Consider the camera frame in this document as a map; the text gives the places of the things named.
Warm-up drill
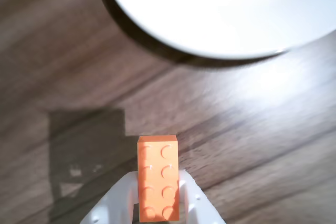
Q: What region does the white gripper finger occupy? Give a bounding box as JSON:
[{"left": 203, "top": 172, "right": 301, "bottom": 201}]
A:
[
  {"left": 178, "top": 170, "right": 225, "bottom": 224},
  {"left": 80, "top": 171, "right": 140, "bottom": 224}
]

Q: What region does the white round plate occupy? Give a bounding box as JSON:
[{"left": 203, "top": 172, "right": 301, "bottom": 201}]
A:
[{"left": 99, "top": 0, "right": 336, "bottom": 61}]

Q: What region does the orange lego brick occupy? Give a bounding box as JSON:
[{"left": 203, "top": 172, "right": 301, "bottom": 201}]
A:
[{"left": 136, "top": 134, "right": 181, "bottom": 222}]

